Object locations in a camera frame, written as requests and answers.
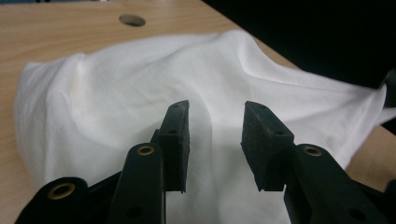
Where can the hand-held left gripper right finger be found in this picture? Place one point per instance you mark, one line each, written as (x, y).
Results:
(264, 149)

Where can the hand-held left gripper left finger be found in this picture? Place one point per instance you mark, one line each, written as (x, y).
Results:
(176, 149)

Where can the white pleated skirt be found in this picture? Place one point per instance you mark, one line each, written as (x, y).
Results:
(109, 102)

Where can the round grey table grommet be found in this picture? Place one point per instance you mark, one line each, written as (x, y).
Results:
(132, 20)

